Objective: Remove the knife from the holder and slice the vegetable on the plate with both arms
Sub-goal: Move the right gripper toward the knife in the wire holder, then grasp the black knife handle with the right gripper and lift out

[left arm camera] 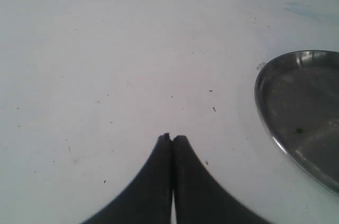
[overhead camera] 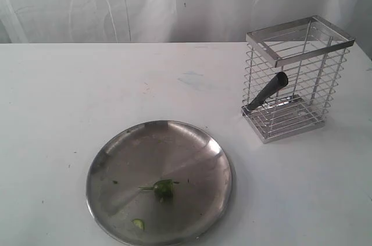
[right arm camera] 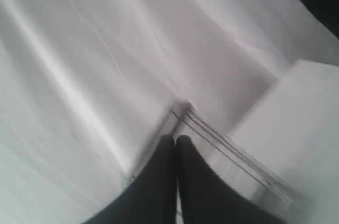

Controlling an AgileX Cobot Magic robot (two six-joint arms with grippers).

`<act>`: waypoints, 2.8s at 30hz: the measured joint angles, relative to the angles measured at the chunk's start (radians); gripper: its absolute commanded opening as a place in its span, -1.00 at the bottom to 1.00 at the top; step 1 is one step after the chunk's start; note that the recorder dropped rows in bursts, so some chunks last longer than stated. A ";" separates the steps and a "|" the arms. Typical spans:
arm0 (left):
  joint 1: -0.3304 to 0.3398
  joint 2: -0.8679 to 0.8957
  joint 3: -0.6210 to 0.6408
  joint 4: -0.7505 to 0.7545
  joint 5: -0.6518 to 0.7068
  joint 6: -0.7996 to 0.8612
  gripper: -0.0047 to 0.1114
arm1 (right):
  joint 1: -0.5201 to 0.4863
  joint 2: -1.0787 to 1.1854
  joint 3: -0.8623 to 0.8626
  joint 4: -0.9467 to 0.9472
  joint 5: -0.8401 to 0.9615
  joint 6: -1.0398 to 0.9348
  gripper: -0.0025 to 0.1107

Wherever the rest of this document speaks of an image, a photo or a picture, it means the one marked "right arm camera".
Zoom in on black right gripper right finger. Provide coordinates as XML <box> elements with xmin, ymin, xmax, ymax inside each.
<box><xmin>176</xmin><ymin>135</ymin><xmax>267</xmax><ymax>223</ymax></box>

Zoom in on wire metal rack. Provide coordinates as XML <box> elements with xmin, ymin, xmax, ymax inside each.
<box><xmin>132</xmin><ymin>99</ymin><xmax>313</xmax><ymax>211</ymax></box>

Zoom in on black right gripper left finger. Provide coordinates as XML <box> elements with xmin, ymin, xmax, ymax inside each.
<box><xmin>86</xmin><ymin>135</ymin><xmax>177</xmax><ymax>223</ymax></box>

